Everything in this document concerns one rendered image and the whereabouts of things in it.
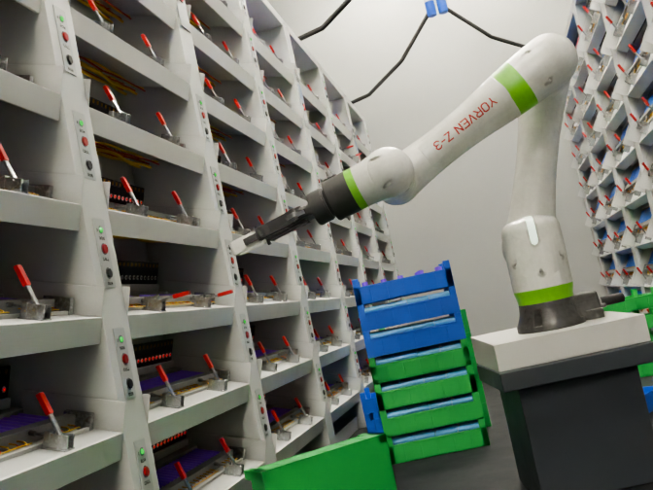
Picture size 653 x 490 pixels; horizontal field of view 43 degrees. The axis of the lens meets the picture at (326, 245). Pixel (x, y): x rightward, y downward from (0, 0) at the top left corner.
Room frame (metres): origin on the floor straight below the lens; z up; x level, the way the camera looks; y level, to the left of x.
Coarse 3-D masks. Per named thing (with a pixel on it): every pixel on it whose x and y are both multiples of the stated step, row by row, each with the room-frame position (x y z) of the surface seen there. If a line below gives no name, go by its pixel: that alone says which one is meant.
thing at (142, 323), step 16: (128, 288) 1.47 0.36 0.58; (144, 288) 1.99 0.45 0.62; (176, 288) 2.09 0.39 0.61; (192, 288) 2.09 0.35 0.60; (208, 288) 2.08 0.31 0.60; (224, 288) 2.07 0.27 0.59; (128, 304) 1.48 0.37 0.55; (224, 304) 2.07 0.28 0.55; (128, 320) 1.48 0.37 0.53; (144, 320) 1.55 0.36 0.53; (160, 320) 1.63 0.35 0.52; (176, 320) 1.70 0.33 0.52; (192, 320) 1.80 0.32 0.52; (208, 320) 1.89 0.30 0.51; (224, 320) 2.01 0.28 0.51; (144, 336) 1.56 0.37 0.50
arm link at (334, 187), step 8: (328, 176) 1.77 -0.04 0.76; (336, 176) 1.75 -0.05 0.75; (328, 184) 1.74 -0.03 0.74; (336, 184) 1.73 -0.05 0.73; (344, 184) 1.73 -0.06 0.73; (328, 192) 1.73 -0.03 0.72; (336, 192) 1.73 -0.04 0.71; (344, 192) 1.73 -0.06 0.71; (328, 200) 1.73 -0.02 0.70; (336, 200) 1.73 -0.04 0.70; (344, 200) 1.73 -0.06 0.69; (352, 200) 1.73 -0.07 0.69; (328, 208) 1.75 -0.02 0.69; (336, 208) 1.74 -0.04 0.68; (344, 208) 1.74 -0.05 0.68; (352, 208) 1.75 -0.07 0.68; (360, 208) 1.76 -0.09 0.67; (336, 216) 1.75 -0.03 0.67; (344, 216) 1.76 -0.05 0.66
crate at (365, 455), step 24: (312, 456) 1.67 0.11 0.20; (336, 456) 1.70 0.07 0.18; (360, 456) 1.73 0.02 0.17; (384, 456) 1.77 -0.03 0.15; (264, 480) 1.61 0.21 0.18; (288, 480) 1.64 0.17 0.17; (312, 480) 1.67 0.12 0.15; (336, 480) 1.70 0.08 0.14; (360, 480) 1.73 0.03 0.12; (384, 480) 1.76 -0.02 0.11
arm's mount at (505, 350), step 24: (480, 336) 1.98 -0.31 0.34; (504, 336) 1.85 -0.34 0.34; (528, 336) 1.74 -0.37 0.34; (552, 336) 1.71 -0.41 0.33; (576, 336) 1.71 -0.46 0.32; (600, 336) 1.71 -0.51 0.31; (624, 336) 1.71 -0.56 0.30; (648, 336) 1.71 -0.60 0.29; (480, 360) 1.95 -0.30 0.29; (504, 360) 1.72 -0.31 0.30; (528, 360) 1.71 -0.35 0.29; (552, 360) 1.71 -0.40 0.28
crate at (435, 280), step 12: (444, 264) 2.50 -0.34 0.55; (420, 276) 2.50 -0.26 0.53; (432, 276) 2.50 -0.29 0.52; (444, 276) 2.50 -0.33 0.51; (360, 288) 2.51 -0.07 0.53; (372, 288) 2.51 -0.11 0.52; (384, 288) 2.51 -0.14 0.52; (396, 288) 2.50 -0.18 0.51; (408, 288) 2.50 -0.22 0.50; (420, 288) 2.50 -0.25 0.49; (432, 288) 2.50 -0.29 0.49; (444, 288) 2.63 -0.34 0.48; (360, 300) 2.51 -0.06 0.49; (372, 300) 2.51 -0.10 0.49; (384, 300) 2.62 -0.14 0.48
